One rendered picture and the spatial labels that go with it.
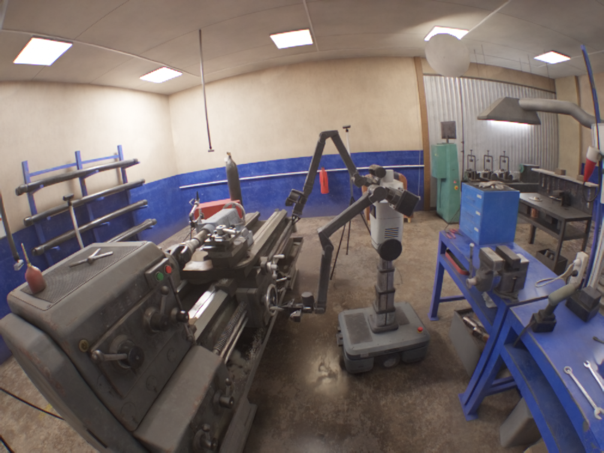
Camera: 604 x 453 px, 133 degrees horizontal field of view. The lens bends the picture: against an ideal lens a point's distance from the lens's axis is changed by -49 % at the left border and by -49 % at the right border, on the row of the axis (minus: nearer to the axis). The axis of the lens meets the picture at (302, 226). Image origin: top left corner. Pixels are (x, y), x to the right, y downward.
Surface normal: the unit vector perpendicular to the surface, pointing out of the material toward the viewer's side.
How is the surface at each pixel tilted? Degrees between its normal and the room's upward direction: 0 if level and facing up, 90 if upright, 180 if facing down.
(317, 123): 90
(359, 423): 0
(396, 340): 0
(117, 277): 45
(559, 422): 0
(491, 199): 90
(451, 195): 90
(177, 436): 32
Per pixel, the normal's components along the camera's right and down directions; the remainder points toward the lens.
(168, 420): 0.44, -0.83
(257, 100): -0.14, 0.32
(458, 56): -0.45, 0.74
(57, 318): 0.62, -0.71
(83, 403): 0.98, -0.06
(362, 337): -0.11, -0.94
